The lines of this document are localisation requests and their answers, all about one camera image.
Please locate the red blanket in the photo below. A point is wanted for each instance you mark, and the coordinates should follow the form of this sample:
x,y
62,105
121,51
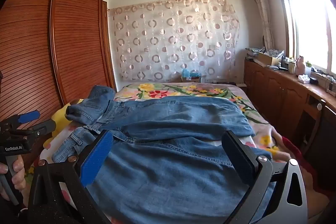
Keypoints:
x,y
291,145

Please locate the small cardboard box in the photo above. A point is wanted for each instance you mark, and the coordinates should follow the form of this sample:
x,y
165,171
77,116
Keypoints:
x,y
190,79

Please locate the small green potted plant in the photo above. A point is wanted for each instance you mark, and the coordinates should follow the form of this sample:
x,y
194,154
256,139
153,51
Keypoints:
x,y
308,64

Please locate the circle-patterned sheer curtain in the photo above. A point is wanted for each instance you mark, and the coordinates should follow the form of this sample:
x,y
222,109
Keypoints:
x,y
170,37

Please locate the wooden louvered wardrobe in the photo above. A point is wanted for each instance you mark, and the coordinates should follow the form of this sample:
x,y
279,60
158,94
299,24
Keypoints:
x,y
73,29

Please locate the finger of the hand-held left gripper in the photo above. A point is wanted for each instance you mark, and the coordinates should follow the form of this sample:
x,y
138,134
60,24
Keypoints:
x,y
43,129
29,116

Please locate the beige window curtain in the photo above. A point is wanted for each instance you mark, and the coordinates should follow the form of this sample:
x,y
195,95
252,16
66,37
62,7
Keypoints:
x,y
262,8

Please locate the pink figurine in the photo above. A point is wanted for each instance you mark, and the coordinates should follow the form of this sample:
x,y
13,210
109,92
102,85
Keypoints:
x,y
300,66

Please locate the person's left hand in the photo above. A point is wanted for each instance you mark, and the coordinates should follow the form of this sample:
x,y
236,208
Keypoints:
x,y
20,176

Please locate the small black box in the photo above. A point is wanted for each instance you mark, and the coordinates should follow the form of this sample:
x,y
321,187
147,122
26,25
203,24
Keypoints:
x,y
313,80

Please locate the white cup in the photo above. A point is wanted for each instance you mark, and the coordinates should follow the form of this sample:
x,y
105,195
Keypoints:
x,y
292,67

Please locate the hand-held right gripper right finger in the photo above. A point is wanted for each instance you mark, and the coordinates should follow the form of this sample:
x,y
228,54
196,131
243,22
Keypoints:
x,y
236,158

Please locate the pink floral blanket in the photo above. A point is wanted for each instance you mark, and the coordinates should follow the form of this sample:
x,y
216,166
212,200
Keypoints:
x,y
183,88

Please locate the open cardboard box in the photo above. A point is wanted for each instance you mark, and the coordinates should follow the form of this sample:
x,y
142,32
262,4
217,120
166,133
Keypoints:
x,y
267,59

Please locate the blue plastic item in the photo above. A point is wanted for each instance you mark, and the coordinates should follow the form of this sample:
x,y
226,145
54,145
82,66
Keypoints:
x,y
190,73

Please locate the blue denim pants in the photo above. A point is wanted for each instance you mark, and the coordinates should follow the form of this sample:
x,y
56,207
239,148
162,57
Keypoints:
x,y
170,161
99,95

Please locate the patterned fabric bundle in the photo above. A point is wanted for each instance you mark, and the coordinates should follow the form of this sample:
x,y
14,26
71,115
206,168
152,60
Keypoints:
x,y
252,50

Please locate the wooden sideboard cabinet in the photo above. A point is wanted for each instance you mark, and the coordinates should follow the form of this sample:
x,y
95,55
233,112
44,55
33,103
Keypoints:
x,y
275,92

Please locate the wooden-framed window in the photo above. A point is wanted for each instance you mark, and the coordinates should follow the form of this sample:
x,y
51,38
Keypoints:
x,y
309,16

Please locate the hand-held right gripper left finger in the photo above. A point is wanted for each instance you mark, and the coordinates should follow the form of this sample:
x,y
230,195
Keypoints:
x,y
95,161

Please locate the white floral bedsheet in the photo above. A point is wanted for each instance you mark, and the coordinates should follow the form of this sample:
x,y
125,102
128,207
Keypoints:
x,y
67,132

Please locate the small white box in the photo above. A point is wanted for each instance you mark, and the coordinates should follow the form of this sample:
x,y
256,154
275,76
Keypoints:
x,y
303,78

